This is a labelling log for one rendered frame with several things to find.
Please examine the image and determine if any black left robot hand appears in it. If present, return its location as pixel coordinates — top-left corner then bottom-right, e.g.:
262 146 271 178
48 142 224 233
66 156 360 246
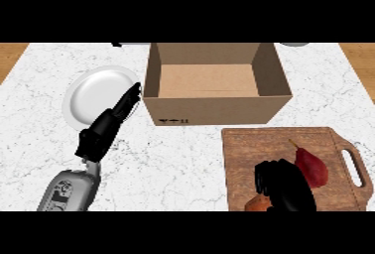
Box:
73 81 143 163

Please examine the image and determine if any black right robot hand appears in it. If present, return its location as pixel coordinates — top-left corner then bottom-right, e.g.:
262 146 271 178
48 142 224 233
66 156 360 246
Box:
253 159 317 212

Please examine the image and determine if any brown wooden cutting board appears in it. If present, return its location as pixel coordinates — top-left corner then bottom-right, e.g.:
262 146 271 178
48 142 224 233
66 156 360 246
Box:
219 126 375 212

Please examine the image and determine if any open cardboard box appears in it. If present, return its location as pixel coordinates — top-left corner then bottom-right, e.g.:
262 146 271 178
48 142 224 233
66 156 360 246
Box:
141 43 293 127

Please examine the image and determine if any red pear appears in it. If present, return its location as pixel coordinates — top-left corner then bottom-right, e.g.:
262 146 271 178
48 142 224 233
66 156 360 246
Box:
286 138 329 190

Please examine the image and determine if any white round plate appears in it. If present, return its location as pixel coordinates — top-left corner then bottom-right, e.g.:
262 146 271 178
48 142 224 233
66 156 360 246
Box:
61 64 143 132

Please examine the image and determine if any black and grey object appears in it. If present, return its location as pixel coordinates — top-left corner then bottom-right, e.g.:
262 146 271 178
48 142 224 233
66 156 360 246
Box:
109 43 152 48

